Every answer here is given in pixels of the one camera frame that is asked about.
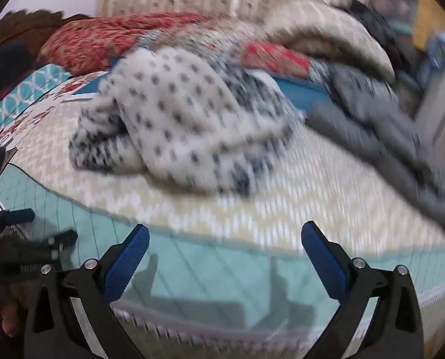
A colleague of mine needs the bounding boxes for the white spotted fleece blanket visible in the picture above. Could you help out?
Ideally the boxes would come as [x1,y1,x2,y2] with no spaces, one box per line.
[68,47,302,196]

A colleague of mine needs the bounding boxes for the person's left hand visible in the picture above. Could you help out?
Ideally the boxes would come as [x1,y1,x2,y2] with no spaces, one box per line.
[0,282,32,337]

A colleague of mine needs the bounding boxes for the patterned teal beige bedsheet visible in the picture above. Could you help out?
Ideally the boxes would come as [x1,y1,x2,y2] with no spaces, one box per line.
[0,65,445,358]

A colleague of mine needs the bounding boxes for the red floral quilt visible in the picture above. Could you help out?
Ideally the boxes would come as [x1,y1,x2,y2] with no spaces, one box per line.
[38,12,311,78]

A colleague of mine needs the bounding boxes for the carved wooden headboard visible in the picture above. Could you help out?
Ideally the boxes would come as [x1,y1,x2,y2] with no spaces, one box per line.
[0,10,90,57]

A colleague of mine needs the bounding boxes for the grey plastic cabinet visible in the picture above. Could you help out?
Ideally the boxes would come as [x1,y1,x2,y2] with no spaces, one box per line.
[412,59,445,165]

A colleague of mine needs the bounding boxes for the grey puffer jacket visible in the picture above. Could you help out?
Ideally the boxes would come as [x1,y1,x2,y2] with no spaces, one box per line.
[305,65,445,232]

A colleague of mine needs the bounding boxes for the blue cloth on cabinet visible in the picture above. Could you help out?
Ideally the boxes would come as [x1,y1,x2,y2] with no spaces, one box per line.
[417,31,445,87]

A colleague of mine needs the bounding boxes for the beige zigzag folded blanket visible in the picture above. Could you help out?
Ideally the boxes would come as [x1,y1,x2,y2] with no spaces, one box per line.
[264,0,395,82]

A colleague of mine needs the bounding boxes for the yellow cardboard box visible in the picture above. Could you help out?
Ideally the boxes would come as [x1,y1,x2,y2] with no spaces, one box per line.
[412,0,445,51]

